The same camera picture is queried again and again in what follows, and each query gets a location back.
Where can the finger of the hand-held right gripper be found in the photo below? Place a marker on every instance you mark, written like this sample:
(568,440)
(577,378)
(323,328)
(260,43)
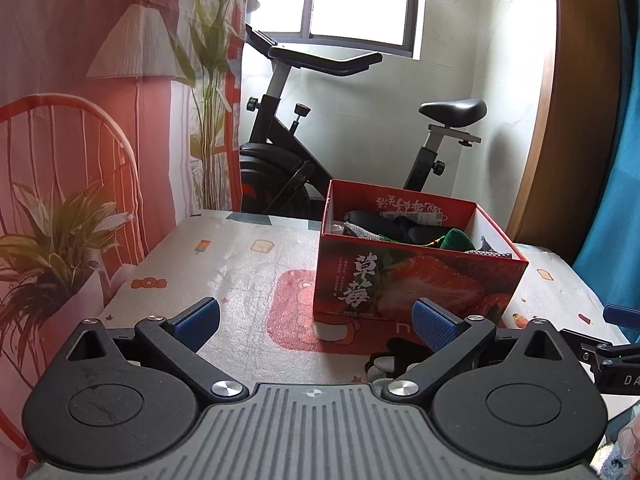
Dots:
(622,314)
(585,342)

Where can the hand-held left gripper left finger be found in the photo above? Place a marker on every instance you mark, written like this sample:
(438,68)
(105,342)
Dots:
(195,322)

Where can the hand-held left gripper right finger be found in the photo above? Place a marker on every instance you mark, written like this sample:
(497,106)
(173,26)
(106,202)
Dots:
(435,325)

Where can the red strawberry print cardboard box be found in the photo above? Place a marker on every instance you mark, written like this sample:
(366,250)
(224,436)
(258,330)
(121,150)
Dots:
(425,280)

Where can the green soft cloth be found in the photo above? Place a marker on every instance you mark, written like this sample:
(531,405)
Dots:
(457,239)

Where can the grey patterned cloth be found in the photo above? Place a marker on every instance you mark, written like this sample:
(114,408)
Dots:
(492,252)

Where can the black cloth bundle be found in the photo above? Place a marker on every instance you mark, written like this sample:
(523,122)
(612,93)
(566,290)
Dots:
(395,227)

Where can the grey mesh cloth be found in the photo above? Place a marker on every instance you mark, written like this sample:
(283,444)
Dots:
(362,232)

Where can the printed tablecloth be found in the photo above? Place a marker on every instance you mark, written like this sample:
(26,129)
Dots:
(225,270)

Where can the black white fabric piece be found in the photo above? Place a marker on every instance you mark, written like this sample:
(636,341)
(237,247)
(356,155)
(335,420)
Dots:
(382,362)

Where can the blue curtain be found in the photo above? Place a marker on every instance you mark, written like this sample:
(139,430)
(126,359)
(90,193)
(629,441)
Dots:
(620,185)

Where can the printed backdrop cloth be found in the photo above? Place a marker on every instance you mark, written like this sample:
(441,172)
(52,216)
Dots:
(75,160)

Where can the black exercise bike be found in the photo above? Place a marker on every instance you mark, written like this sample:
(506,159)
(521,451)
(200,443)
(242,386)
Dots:
(275,135)

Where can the brown wooden panel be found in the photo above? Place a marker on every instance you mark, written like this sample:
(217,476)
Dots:
(575,110)

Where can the window with dark frame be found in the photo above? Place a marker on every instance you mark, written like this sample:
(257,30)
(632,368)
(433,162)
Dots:
(355,0)

